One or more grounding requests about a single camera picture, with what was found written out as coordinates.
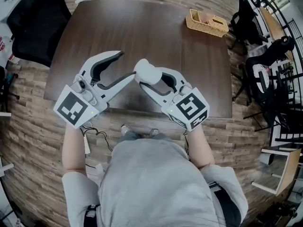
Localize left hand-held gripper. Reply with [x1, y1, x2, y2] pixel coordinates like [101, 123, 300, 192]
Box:
[53, 50, 138, 129]

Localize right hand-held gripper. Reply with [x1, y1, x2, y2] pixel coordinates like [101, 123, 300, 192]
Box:
[139, 67, 211, 131]

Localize small white object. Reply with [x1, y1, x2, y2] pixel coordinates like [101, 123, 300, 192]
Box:
[133, 58, 163, 85]

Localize person's right forearm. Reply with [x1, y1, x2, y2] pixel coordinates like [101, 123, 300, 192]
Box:
[186, 123, 215, 169]

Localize person's left forearm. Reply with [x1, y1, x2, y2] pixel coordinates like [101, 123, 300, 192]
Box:
[62, 123, 87, 172]

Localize woven tissue box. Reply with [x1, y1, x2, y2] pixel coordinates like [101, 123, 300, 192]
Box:
[208, 17, 229, 32]

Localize person's blue jeans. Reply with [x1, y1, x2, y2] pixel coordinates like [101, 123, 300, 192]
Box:
[118, 131, 171, 143]

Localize dark wooden table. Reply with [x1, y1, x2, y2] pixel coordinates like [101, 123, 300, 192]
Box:
[44, 0, 233, 119]

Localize person's left shoe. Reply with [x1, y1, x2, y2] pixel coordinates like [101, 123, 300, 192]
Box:
[120, 124, 132, 137]

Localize wicker basket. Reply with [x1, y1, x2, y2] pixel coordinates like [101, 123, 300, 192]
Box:
[185, 9, 230, 38]

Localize pink cup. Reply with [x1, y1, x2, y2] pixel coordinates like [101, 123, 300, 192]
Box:
[200, 11, 214, 24]

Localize black office chair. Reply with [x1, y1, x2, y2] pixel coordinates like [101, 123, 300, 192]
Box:
[6, 0, 72, 69]
[0, 66, 20, 114]
[230, 0, 270, 54]

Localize clear water bottle red label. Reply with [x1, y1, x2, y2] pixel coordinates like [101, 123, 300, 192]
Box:
[4, 48, 21, 65]
[0, 35, 11, 56]

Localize black chair with white cushion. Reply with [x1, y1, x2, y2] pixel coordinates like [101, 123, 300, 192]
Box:
[232, 35, 296, 128]

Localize person's grey shirt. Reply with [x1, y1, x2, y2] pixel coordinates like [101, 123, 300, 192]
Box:
[62, 138, 249, 227]

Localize grey bin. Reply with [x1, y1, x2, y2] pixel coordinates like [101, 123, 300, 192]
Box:
[258, 153, 276, 166]

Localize black metal rack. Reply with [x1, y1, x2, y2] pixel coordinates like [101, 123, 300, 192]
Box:
[269, 65, 303, 147]

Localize white table with wooden top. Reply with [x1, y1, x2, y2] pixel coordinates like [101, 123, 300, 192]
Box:
[251, 147, 303, 196]

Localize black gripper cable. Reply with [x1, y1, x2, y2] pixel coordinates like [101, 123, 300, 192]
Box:
[80, 126, 114, 151]

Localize black shoulder strap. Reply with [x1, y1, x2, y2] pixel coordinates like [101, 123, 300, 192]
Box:
[207, 181, 242, 227]
[83, 204, 100, 227]

